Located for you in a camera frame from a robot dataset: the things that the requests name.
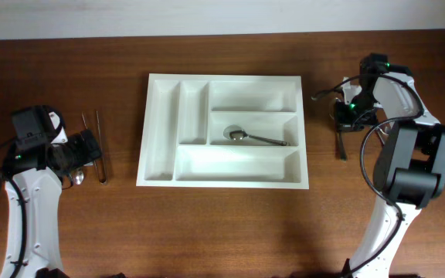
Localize small steel teaspoon lower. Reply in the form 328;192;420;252
72;168;85;185

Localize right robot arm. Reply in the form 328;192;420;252
332;53;445;277

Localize white cutlery tray organizer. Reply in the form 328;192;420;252
136;73;309;190

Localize long metal tongs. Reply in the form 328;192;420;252
81;110;108;185

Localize white plastic knife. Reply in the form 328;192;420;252
49;112;68;144

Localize steel fork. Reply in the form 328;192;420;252
375;129;386;147

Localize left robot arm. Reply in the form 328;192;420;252
0;105;103;277

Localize large steel spoon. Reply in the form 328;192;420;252
336;131;348;161
223;125;290;147

